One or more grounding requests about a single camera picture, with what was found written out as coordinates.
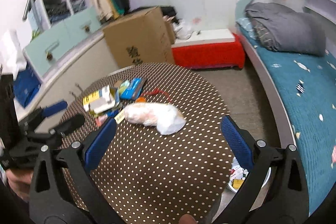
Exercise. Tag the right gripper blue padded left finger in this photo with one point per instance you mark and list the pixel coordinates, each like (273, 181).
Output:
(62, 190)

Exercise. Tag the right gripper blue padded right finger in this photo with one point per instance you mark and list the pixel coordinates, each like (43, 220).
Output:
(287, 200)

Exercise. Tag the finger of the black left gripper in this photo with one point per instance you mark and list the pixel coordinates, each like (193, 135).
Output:
(68, 126)

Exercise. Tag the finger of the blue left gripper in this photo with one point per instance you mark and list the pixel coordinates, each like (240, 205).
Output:
(54, 109)

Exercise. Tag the orange bottle cap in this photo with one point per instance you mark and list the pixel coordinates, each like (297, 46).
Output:
(141, 99)

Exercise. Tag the white trash bin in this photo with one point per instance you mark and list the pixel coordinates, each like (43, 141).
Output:
(237, 176)

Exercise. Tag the person's left hand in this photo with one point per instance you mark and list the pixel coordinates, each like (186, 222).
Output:
(19, 181)

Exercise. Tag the blue bag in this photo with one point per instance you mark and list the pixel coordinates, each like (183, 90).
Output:
(26, 86)

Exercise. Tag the yellow white carton pack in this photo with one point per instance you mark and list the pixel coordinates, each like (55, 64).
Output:
(101, 100)

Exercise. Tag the small yellow tag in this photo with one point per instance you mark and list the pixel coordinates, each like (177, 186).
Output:
(120, 117)

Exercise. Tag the blue snack wrapper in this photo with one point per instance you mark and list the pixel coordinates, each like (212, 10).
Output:
(134, 89)

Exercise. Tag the white crumpled plastic bag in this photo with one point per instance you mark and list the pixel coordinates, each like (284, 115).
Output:
(166, 118)

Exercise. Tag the brown polka dot tablecloth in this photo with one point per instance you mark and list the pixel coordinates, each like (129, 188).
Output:
(150, 178)

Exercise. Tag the red covered bench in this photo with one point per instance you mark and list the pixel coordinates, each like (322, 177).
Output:
(213, 55)

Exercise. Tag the teal quilted bed cover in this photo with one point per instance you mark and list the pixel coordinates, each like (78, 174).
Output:
(306, 85)

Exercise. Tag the large cardboard box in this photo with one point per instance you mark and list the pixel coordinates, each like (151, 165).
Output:
(138, 38)

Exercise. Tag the grey folded duvet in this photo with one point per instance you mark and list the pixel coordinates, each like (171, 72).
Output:
(281, 29)

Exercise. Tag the white plastic bag on bench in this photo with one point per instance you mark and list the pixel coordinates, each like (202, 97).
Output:
(183, 30)

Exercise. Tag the white bed frame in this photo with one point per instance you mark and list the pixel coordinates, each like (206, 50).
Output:
(285, 130)

